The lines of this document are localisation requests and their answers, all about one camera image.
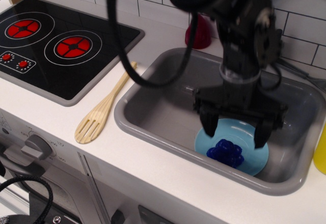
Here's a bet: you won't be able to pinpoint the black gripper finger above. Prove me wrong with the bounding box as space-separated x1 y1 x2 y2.
199 107 219 137
254 119 273 149

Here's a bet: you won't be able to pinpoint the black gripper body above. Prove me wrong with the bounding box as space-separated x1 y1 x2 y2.
194 81 288 130

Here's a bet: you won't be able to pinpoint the blue toy blueberries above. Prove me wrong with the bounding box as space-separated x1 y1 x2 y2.
206 139 245 169

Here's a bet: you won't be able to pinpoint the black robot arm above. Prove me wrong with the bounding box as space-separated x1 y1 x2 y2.
170 0 287 148

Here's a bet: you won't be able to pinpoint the light blue plate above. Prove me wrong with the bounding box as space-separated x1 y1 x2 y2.
194 119 269 176

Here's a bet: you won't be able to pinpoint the grey plastic sink basin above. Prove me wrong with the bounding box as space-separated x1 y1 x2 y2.
114 50 325 195

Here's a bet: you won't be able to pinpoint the yellow bottle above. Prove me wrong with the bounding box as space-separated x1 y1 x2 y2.
313 126 326 175

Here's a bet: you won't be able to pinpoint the dark grey faucet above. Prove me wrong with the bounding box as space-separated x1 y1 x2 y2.
272 0 325 69

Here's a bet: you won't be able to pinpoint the red conical toy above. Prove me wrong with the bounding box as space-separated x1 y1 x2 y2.
193 14 211 49

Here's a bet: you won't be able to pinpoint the wooden slotted spatula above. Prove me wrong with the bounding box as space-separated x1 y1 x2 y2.
74 72 129 144

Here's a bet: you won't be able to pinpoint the black toy stove top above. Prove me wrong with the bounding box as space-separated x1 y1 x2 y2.
0 0 145 107

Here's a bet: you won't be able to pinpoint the grey oven knob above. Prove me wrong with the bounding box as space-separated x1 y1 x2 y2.
21 134 52 160

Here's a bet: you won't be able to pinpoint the black cable lower left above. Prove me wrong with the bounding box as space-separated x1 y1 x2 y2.
0 177 53 224

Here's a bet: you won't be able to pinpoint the grey oven door handle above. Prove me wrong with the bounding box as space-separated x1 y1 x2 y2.
1 144 53 177

